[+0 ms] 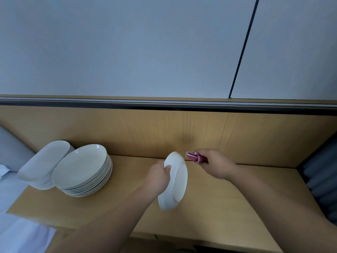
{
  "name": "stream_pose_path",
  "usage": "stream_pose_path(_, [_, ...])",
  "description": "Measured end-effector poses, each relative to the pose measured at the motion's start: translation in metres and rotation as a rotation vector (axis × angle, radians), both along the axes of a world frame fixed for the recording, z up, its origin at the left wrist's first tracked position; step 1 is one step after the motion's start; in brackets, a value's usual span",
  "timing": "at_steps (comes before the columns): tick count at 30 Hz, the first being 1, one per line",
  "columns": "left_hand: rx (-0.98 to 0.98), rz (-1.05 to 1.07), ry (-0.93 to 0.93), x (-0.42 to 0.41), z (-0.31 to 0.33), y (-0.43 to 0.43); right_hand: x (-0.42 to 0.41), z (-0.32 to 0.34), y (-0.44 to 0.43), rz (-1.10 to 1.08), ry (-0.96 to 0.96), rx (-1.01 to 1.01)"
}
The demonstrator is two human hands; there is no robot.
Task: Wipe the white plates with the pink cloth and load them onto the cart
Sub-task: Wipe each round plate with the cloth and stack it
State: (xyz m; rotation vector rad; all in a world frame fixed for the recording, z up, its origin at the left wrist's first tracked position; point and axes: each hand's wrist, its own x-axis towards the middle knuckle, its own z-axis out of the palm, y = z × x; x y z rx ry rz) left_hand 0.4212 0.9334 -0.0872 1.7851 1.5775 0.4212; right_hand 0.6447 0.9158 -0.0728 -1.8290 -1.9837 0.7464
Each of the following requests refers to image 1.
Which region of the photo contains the person's left hand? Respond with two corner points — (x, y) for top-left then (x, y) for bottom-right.
(142, 160), (172, 200)

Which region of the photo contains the person's right hand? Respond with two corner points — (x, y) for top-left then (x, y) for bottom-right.
(196, 149), (239, 181)

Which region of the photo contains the white glossy round plate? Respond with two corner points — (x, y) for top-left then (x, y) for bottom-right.
(157, 151), (188, 211)

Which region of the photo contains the pink cleaning cloth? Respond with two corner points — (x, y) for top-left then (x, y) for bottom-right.
(185, 151), (207, 164)

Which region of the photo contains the pile of white round plates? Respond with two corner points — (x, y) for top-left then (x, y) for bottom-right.
(52, 144), (113, 197)

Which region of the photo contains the pile of white oblong plates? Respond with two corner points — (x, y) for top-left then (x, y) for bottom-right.
(18, 141), (75, 190)

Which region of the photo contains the person's right forearm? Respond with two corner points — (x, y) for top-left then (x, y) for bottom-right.
(226, 166), (337, 253)

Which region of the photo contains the person's left forearm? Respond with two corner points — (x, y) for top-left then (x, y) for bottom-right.
(47, 187), (159, 253)

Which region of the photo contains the grey curtain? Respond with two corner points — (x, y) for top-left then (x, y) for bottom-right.
(297, 133), (337, 225)

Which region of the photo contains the white bed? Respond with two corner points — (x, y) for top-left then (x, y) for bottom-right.
(0, 171), (56, 253)

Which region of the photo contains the grey upholstered headboard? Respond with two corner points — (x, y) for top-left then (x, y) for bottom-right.
(0, 125), (35, 172)

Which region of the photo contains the black wall rail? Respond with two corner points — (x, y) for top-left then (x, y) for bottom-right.
(0, 97), (337, 116)

